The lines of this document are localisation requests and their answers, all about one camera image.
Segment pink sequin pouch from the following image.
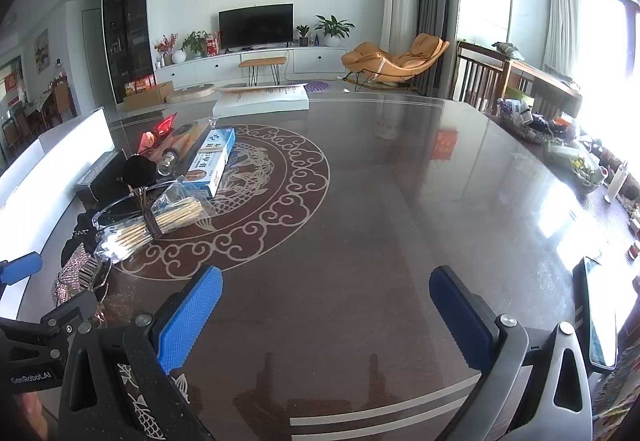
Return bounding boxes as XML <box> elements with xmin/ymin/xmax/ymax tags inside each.
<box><xmin>52</xmin><ymin>243</ymin><xmax>112</xmax><ymax>307</ymax></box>

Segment tall dark display cabinet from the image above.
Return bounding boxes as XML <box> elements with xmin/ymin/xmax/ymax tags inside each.
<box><xmin>102</xmin><ymin>0</ymin><xmax>153</xmax><ymax>104</ymax></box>

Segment wooden rolling pin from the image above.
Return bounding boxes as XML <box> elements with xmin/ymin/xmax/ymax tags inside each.
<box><xmin>165</xmin><ymin>120</ymin><xmax>219</xmax><ymax>158</ymax></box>

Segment white television cabinet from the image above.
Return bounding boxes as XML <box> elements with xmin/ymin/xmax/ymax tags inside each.
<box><xmin>154</xmin><ymin>46</ymin><xmax>351</xmax><ymax>89</ymax></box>

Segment white board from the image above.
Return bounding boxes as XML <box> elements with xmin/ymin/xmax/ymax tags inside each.
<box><xmin>0</xmin><ymin>106</ymin><xmax>116</xmax><ymax>322</ymax></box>

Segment purple floor mat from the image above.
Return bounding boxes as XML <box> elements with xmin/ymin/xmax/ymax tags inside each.
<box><xmin>287</xmin><ymin>80</ymin><xmax>332</xmax><ymax>93</ymax></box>

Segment pile of small packets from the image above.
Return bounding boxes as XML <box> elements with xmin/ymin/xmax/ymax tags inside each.
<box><xmin>494</xmin><ymin>88</ymin><xmax>553</xmax><ymax>142</ymax></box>

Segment large flat white box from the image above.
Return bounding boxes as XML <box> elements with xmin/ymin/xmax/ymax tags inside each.
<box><xmin>212</xmin><ymin>82</ymin><xmax>311</xmax><ymax>119</ymax></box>

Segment bag of bamboo sticks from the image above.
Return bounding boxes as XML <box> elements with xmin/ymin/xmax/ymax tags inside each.
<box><xmin>92</xmin><ymin>181</ymin><xmax>218</xmax><ymax>264</ymax></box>

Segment large potted plant white pot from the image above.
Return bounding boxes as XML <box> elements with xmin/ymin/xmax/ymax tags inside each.
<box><xmin>314</xmin><ymin>14</ymin><xmax>356</xmax><ymax>48</ymax></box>

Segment framed wall painting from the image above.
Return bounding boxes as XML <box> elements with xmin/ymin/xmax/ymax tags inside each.
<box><xmin>34</xmin><ymin>28</ymin><xmax>50</xmax><ymax>72</ymax></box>

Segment row of orange snack boxes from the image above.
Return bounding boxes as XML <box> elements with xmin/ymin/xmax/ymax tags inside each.
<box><xmin>125</xmin><ymin>75</ymin><xmax>157</xmax><ymax>94</ymax></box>

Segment white sheer curtain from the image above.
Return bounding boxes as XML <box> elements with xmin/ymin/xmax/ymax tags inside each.
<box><xmin>542</xmin><ymin>0</ymin><xmax>608</xmax><ymax>77</ymax></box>

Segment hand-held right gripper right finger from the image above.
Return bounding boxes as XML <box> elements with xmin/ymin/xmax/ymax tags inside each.
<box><xmin>429</xmin><ymin>265</ymin><xmax>593</xmax><ymax>441</ymax></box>

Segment patterned cloth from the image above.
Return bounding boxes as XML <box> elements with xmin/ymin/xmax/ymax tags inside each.
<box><xmin>592</xmin><ymin>361</ymin><xmax>640</xmax><ymax>441</ymax></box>

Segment bushy green potted plant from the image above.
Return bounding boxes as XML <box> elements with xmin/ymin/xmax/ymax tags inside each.
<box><xmin>181</xmin><ymin>30</ymin><xmax>211</xmax><ymax>58</ymax></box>

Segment white slim bottle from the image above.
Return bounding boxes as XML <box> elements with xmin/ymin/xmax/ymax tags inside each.
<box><xmin>604</xmin><ymin>161</ymin><xmax>630</xmax><ymax>204</ymax></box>

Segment orange bench stool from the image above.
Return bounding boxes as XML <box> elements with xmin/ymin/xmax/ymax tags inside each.
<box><xmin>238</xmin><ymin>55</ymin><xmax>289</xmax><ymax>86</ymax></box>

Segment blue and white carton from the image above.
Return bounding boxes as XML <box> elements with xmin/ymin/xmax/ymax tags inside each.
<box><xmin>176</xmin><ymin>127</ymin><xmax>237</xmax><ymax>199</ymax></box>

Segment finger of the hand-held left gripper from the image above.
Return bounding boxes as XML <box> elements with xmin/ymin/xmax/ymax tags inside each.
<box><xmin>40</xmin><ymin>291</ymin><xmax>97</xmax><ymax>358</ymax></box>
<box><xmin>0</xmin><ymin>253</ymin><xmax>43</xmax><ymax>287</ymax></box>

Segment black smartphone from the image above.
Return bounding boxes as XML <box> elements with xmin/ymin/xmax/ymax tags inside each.
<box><xmin>572</xmin><ymin>257</ymin><xmax>621</xmax><ymax>372</ymax></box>

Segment red foil packet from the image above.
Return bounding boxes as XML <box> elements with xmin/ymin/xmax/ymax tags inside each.
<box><xmin>134</xmin><ymin>114</ymin><xmax>179</xmax><ymax>156</ymax></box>

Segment red flowers in white vase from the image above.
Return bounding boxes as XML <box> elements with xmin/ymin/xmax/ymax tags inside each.
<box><xmin>154</xmin><ymin>32</ymin><xmax>187</xmax><ymax>68</ymax></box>

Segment clear light bulb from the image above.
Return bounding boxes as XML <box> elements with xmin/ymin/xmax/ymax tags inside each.
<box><xmin>156</xmin><ymin>147</ymin><xmax>183</xmax><ymax>177</ymax></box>

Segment grey cloth bundle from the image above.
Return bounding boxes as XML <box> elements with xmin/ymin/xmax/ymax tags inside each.
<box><xmin>492</xmin><ymin>41</ymin><xmax>526</xmax><ymax>61</ymax></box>

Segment black velvet cloth bundle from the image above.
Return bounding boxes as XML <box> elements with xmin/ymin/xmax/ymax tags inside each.
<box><xmin>60</xmin><ymin>155</ymin><xmax>158</xmax><ymax>267</ymax></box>

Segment black rectangular box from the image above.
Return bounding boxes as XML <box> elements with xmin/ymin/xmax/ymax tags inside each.
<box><xmin>73</xmin><ymin>148</ymin><xmax>128</xmax><ymax>204</ymax></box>

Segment black flat television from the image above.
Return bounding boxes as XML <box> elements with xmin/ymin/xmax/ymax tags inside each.
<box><xmin>218</xmin><ymin>4</ymin><xmax>294</xmax><ymax>50</ymax></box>

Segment wooden slatted chair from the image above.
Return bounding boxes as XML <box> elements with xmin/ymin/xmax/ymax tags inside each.
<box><xmin>452</xmin><ymin>40</ymin><xmax>508</xmax><ymax>114</ymax></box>

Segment round beige cushion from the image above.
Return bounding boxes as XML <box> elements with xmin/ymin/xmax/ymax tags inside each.
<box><xmin>165</xmin><ymin>85</ymin><xmax>217</xmax><ymax>104</ymax></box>

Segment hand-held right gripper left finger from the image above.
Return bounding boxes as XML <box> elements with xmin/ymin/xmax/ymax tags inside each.
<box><xmin>59</xmin><ymin>266</ymin><xmax>223</xmax><ymax>441</ymax></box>

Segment orange rocking lounge chair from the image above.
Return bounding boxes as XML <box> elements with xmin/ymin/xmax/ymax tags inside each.
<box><xmin>341</xmin><ymin>32</ymin><xmax>451</xmax><ymax>93</ymax></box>

